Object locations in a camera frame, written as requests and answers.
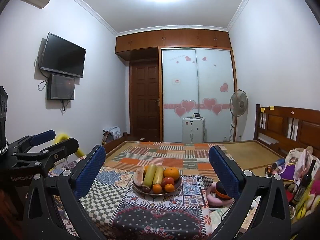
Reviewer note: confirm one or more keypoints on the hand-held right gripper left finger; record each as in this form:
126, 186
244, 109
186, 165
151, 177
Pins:
90, 170

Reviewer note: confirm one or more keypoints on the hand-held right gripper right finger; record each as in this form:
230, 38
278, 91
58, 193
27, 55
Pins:
225, 170

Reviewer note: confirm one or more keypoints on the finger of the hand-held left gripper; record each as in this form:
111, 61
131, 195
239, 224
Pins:
62, 148
43, 136

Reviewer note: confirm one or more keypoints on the dark purple plate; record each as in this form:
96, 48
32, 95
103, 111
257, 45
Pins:
178, 183

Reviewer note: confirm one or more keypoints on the long yellow-green gourd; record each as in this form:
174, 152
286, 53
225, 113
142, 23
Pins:
149, 176
158, 175

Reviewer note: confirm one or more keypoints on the straw bed mat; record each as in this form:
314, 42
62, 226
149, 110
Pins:
240, 152

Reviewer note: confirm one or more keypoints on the pink plush toy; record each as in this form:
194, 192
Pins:
215, 195

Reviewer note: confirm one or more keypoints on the pile of clothes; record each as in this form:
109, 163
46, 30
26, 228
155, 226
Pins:
112, 133

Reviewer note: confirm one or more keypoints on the small white fridge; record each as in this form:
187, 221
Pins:
193, 130

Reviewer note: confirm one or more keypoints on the large orange with sticker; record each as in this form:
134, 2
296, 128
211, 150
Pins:
171, 173

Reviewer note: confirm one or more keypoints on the heap of plush toys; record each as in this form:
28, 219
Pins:
280, 168

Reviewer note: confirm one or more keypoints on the small orange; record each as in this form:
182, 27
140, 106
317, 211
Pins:
169, 188
157, 189

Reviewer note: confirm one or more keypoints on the red apple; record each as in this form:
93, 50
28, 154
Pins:
167, 180

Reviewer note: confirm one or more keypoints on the dark purple plum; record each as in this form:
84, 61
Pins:
146, 189

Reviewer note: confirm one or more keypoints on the white standing fan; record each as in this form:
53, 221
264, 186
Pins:
238, 103

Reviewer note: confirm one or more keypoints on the wooden headboard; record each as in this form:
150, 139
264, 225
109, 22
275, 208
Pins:
280, 127

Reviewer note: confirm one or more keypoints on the patchwork printed blanket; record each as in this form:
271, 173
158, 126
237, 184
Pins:
150, 215

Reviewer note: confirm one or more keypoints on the white plastic bag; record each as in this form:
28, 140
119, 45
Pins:
300, 162

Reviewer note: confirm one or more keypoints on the dark glass bottle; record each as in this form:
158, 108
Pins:
303, 182

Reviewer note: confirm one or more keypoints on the yellow plush toy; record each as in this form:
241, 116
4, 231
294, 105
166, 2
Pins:
306, 200

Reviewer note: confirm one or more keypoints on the brown wooden door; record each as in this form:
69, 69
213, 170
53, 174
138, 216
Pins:
145, 100

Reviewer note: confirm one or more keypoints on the wardrobe with heart stickers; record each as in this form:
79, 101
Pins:
180, 80

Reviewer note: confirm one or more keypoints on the wooden bed frame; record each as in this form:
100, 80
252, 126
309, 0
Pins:
112, 145

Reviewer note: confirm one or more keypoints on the black wall-mounted box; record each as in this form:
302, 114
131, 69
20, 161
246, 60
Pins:
61, 86

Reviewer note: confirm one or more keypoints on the black wall television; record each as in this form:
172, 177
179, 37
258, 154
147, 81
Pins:
62, 56

